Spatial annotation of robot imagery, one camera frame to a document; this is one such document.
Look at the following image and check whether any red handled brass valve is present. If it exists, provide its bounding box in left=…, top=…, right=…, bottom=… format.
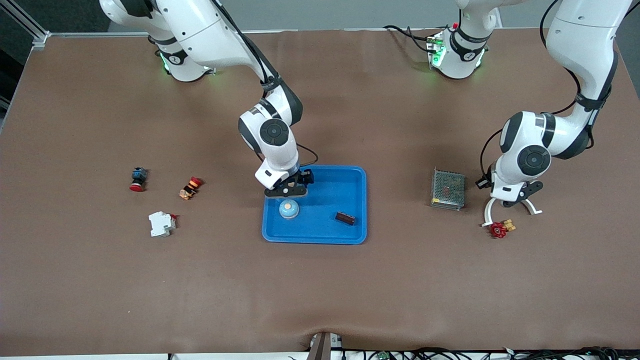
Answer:
left=489, top=218, right=517, bottom=239

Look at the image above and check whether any blue plastic tray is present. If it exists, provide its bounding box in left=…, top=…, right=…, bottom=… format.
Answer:
left=262, top=164, right=368, bottom=245

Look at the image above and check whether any white circuit breaker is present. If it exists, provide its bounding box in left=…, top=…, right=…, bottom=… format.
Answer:
left=148, top=211, right=177, bottom=238

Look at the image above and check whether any aluminium frame corner post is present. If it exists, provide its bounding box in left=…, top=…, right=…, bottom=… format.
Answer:
left=10, top=0, right=51, bottom=51

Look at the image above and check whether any metal mesh power supply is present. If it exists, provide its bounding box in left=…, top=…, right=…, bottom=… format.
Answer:
left=430, top=169, right=466, bottom=211

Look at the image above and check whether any orange red selector switch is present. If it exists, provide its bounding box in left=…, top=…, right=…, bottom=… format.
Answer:
left=179, top=176, right=202, bottom=201

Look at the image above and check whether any black cable bundle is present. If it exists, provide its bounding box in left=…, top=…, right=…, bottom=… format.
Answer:
left=345, top=346, right=640, bottom=360

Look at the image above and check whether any black left base cable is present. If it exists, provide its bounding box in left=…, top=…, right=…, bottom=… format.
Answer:
left=384, top=25, right=438, bottom=55

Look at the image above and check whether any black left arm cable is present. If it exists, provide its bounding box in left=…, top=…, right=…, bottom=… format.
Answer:
left=480, top=0, right=621, bottom=181

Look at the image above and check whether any white curved bracket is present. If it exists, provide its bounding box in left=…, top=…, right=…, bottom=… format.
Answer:
left=482, top=198, right=543, bottom=228

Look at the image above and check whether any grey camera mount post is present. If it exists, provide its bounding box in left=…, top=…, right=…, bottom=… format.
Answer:
left=306, top=331, right=344, bottom=360

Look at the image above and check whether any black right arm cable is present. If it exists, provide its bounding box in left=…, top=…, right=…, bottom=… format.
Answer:
left=210, top=0, right=320, bottom=168

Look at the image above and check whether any red emergency stop button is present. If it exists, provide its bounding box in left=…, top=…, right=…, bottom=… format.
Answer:
left=129, top=167, right=149, bottom=192

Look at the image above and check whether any green lit connector box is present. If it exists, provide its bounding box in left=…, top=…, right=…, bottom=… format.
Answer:
left=426, top=32, right=446, bottom=68

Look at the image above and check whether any brown table cover sheet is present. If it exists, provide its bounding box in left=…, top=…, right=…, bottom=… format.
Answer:
left=0, top=27, right=640, bottom=357

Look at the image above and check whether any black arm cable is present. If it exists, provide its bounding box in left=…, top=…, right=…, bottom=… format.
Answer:
left=480, top=0, right=621, bottom=181
left=210, top=0, right=320, bottom=168

